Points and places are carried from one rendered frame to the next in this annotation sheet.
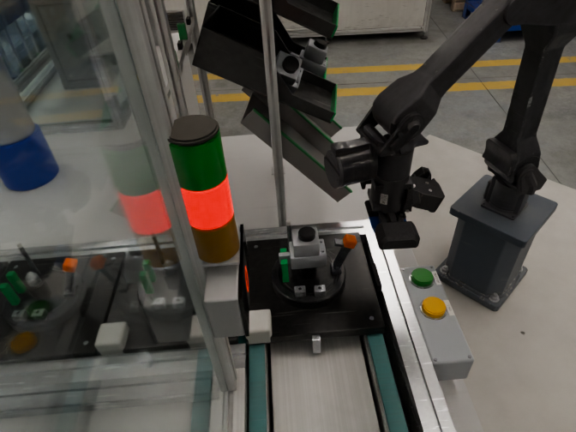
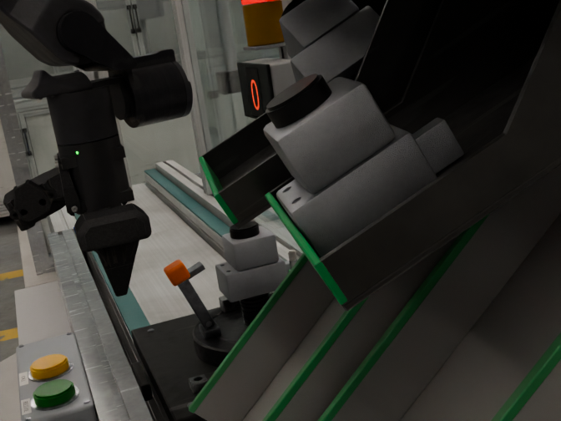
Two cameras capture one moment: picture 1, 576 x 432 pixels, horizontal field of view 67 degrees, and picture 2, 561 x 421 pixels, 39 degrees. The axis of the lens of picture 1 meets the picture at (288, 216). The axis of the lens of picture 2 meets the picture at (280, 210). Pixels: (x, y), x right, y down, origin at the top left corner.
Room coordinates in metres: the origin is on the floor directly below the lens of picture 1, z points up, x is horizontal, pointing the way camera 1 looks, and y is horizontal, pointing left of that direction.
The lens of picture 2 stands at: (1.30, -0.21, 1.31)
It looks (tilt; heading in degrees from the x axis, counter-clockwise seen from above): 15 degrees down; 164
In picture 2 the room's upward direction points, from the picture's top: 8 degrees counter-clockwise
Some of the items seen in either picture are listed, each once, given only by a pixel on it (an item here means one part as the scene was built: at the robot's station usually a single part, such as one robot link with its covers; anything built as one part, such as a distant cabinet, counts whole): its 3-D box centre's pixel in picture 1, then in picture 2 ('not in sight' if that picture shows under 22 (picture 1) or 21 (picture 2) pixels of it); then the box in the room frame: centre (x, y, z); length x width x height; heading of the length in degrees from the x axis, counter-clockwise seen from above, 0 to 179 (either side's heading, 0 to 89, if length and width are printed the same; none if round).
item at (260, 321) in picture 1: (258, 327); not in sight; (0.45, 0.06, 0.97); 0.05 x 0.05 x 0.04; 1
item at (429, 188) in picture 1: (420, 189); (40, 192); (0.55, -0.22, 1.17); 0.07 x 0.07 x 0.06; 88
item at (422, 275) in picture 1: (422, 279); (54, 397); (0.54, -0.25, 0.96); 0.04 x 0.04 x 0.02
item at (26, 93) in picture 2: (394, 151); (79, 102); (0.55, -0.17, 1.24); 0.09 x 0.06 x 0.07; 106
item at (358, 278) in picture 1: (309, 282); (262, 346); (0.55, -0.03, 0.96); 0.24 x 0.24 x 0.02; 1
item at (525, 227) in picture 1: (490, 242); not in sight; (0.62, -0.41, 0.96); 0.15 x 0.15 x 0.20; 42
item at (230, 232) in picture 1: (214, 231); (265, 23); (0.36, 0.08, 1.28); 0.05 x 0.05 x 0.05
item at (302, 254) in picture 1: (302, 246); (257, 255); (0.55, -0.02, 1.06); 0.08 x 0.04 x 0.07; 91
